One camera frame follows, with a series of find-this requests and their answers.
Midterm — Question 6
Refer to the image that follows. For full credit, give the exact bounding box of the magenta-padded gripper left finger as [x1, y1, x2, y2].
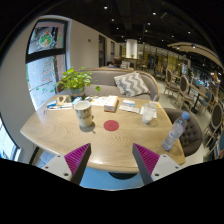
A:
[40, 142, 92, 186]

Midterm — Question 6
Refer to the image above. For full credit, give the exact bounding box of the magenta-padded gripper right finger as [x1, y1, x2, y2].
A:
[131, 143, 184, 187]

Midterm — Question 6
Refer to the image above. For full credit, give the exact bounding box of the clear blue-capped water bottle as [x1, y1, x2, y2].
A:
[161, 111, 190, 152]

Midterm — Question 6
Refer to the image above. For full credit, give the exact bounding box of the dark grey tufted armchair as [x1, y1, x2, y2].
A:
[163, 107, 204, 158]

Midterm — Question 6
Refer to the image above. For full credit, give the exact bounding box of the white printed mug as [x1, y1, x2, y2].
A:
[73, 100, 94, 129]

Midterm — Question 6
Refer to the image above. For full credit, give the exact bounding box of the white pen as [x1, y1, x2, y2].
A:
[46, 104, 74, 111]

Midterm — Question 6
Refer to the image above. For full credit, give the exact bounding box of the white paper napkin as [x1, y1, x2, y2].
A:
[139, 104, 158, 119]

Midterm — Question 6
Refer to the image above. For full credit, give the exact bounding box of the flat blue pack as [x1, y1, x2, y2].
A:
[46, 99, 58, 108]

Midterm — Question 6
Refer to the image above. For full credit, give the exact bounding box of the flat round red coaster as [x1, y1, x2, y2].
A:
[103, 119, 120, 132]

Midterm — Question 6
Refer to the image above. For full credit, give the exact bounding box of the small light blue box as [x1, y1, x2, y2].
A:
[71, 96, 83, 106]

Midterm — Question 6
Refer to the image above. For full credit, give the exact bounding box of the white leaflet with blue card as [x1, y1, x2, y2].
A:
[118, 99, 141, 114]

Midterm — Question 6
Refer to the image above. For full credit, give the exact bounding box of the white printed menu leaflet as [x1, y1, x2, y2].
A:
[84, 95, 109, 108]

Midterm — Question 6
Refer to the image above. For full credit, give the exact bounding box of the group of dining chairs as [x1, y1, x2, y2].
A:
[163, 66, 224, 158]

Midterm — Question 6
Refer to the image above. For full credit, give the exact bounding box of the green potted plant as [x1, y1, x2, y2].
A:
[57, 66, 102, 98]

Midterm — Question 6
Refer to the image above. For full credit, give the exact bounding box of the grey chevron pillow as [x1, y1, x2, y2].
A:
[113, 72, 150, 98]

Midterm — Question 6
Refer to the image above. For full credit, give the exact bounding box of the grey wood-trimmed sofa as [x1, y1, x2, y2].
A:
[54, 67, 161, 103]

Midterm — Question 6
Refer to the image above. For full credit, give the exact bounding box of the dark-framed decorated window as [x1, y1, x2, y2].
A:
[25, 18, 69, 111]

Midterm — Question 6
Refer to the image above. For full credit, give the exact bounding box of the person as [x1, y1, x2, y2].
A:
[107, 55, 123, 69]

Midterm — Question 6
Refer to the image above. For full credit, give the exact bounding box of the group of ceiling lights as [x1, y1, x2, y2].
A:
[99, 3, 214, 51]

